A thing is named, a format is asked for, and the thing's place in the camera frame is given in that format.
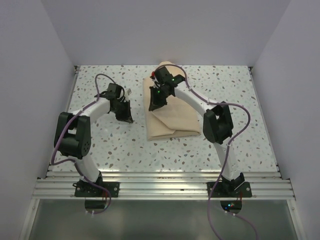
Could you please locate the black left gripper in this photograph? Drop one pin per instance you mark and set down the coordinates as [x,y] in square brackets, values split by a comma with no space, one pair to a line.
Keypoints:
[121,108]

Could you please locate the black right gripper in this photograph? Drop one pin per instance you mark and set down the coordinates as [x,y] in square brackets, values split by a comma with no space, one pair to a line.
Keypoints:
[157,96]

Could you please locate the beige cloth mat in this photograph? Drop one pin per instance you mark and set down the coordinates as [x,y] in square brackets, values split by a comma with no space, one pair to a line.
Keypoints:
[174,120]

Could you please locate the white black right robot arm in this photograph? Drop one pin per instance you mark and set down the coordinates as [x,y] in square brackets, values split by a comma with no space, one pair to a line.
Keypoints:
[217,120]

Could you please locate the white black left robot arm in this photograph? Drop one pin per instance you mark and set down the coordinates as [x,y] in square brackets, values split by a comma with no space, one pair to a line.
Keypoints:
[72,140]

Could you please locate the aluminium rail frame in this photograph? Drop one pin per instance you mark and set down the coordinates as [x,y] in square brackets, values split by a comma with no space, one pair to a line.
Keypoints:
[163,193]

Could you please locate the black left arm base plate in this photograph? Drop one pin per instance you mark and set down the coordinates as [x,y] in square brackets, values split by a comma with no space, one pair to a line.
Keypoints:
[87,190]

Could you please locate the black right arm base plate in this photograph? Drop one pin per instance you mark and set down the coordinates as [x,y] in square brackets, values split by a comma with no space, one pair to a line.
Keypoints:
[222,190]

